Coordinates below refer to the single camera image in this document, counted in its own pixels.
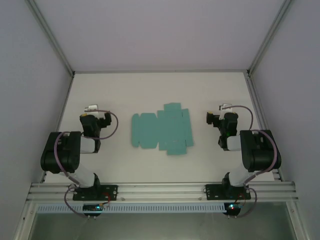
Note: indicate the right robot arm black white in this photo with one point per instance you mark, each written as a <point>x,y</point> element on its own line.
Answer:
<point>260,152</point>

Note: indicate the aluminium mounting rail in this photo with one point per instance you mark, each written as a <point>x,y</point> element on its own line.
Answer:
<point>160,191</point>

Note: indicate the circuit board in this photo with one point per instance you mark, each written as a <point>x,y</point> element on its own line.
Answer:
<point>91,208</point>
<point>232,208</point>

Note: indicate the aluminium side rail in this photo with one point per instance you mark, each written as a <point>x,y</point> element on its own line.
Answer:
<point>261,120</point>
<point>58,125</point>

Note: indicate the lower aluminium frame post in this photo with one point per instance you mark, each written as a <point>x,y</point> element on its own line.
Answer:
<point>23,222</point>
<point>296,220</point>

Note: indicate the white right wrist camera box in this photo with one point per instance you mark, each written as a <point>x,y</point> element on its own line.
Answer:
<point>226,107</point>

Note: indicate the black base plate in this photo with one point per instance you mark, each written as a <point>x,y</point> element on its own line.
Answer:
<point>111,192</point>
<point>212,192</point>

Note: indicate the right circuit board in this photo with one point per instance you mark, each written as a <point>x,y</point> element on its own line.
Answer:
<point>232,208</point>

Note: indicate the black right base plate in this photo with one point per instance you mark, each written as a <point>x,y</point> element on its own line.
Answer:
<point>212,192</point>

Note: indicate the aluminium frame post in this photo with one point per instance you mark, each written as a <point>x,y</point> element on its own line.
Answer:
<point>23,222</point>
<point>52,37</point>
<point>268,37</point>
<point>296,220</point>

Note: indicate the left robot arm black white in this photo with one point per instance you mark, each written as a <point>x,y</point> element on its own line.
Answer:
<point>60,155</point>

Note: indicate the teal paper box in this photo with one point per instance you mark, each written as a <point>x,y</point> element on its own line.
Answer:
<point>172,127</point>

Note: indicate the left circuit board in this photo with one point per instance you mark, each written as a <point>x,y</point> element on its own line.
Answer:
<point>91,208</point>

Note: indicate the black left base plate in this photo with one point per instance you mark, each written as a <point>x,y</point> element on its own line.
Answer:
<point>111,192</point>

